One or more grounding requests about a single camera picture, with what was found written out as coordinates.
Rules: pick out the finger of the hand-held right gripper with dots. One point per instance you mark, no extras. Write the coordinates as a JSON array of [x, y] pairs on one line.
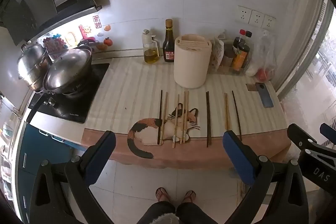
[[328, 130], [299, 134]]

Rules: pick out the person's leg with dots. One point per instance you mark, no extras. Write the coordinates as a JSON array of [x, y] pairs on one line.
[[191, 211], [157, 211]]

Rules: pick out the person's right leg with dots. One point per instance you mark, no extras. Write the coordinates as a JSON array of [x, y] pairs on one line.
[[191, 211]]

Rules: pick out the dark wooden chopstick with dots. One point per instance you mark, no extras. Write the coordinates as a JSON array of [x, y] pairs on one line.
[[207, 119], [236, 116], [159, 121]]

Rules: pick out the striped cat print table mat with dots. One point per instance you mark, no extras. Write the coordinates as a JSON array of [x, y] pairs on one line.
[[131, 82]]

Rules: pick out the dark soy sauce bottle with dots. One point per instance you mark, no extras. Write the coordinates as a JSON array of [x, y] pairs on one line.
[[168, 50]]

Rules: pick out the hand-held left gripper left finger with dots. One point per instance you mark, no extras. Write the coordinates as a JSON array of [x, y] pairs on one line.
[[101, 158]]

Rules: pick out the black range hood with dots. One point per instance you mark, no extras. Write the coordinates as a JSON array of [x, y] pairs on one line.
[[31, 3]]

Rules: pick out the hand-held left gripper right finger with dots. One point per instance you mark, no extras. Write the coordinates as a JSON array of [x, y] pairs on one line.
[[239, 158]]

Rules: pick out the white wall socket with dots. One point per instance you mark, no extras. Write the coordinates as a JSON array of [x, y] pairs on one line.
[[243, 14], [268, 22], [256, 18]]

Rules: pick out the red tomato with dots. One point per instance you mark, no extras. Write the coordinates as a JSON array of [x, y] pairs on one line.
[[263, 74]]

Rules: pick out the clear plastic bag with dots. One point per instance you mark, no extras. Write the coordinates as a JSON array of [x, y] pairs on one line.
[[263, 53]]

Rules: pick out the red cap dark bottle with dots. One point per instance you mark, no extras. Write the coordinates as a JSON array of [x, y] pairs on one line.
[[238, 41]]

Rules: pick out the black gas stove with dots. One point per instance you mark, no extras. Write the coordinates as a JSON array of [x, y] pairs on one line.
[[78, 106]]

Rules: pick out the clear cooking oil bottle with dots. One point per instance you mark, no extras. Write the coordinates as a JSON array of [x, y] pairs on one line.
[[151, 56]]

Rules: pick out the orange fruit wall sticker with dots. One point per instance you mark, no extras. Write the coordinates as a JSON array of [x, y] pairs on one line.
[[108, 41]]

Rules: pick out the pink cartoon wall sticker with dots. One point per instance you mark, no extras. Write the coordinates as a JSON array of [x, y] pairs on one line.
[[84, 32]]

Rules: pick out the steel steamer pot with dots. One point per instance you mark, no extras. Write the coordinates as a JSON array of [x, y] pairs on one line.
[[31, 64]]

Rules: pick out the wok with steel lid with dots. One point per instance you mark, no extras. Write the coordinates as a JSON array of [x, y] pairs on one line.
[[65, 69]]

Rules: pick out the small orange wall sticker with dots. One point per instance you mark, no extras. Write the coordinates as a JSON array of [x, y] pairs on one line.
[[108, 27]]

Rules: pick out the folded top seasoning packet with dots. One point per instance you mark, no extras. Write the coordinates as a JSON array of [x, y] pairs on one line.
[[221, 35]]

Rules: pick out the colourful wall sticker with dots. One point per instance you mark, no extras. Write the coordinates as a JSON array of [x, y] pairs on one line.
[[53, 44]]

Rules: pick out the cream utensil holder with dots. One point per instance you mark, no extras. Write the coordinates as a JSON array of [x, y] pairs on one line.
[[191, 66]]

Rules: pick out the blue kitchen cabinet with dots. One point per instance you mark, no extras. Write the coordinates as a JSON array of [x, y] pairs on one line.
[[39, 145]]

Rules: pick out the brown flip flop sandal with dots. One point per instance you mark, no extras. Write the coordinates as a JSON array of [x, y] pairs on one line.
[[162, 194], [189, 197]]

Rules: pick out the brown spice jar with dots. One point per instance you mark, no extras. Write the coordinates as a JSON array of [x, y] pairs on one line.
[[228, 56]]

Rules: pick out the person's left leg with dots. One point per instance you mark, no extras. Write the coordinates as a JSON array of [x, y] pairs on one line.
[[157, 211]]

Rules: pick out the blue smartphone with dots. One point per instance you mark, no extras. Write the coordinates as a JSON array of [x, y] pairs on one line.
[[265, 96]]

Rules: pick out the red square seal sticker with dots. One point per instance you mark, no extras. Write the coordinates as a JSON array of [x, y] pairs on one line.
[[96, 21]]

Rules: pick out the small brown card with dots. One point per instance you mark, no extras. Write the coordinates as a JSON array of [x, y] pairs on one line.
[[251, 87]]

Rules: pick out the white seasoning packet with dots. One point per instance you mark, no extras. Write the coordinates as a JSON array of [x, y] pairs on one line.
[[218, 54]]

